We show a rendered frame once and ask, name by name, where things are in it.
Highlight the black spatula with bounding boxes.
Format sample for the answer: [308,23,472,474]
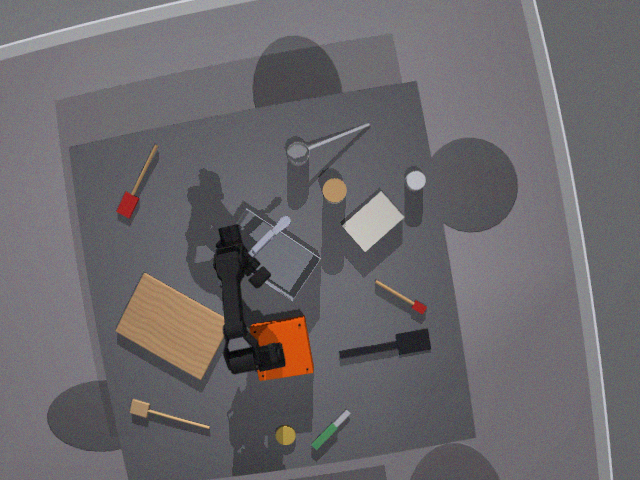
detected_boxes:
[339,329,431,359]

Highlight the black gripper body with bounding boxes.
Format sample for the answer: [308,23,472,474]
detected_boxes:
[216,239,271,288]

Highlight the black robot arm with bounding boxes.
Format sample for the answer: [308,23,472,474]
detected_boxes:
[213,224,285,374]

